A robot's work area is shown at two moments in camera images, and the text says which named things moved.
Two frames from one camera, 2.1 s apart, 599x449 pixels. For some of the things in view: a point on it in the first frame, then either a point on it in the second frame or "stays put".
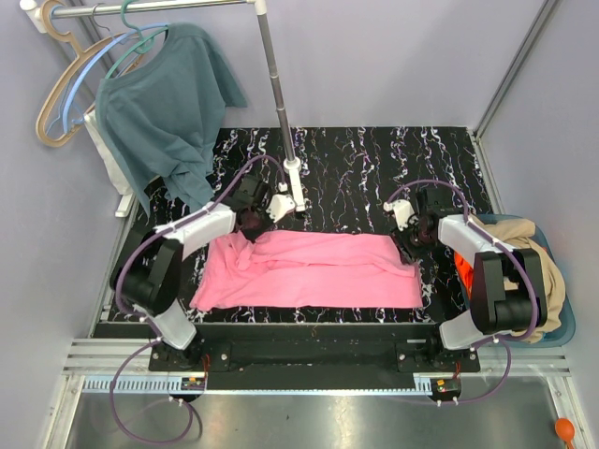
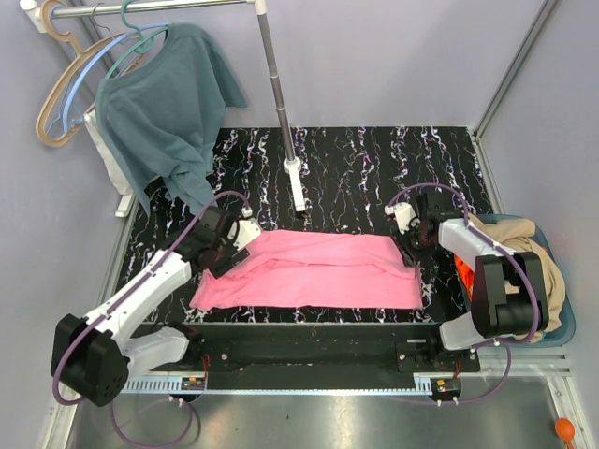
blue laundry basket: x=566 y=325 stays put
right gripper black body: x=416 y=244 stays put
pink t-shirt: x=303 y=269 stays put
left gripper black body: x=260 y=223 to x=226 y=249
